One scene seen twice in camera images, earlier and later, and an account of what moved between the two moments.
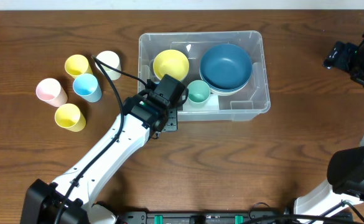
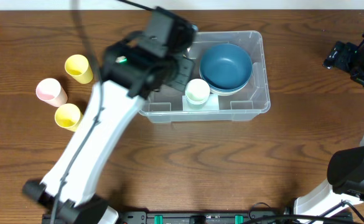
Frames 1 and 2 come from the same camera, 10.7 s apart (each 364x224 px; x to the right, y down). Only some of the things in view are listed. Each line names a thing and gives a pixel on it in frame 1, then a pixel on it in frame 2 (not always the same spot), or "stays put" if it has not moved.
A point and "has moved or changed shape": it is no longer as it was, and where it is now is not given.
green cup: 198,91 to 197,106
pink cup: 50,91 stays put
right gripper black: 346,63 stays put
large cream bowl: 228,93 stays put
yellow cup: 68,116 stays put
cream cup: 112,59 has moved or changed shape
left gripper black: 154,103 to 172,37
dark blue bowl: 225,77 stays put
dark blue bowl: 226,66 stays put
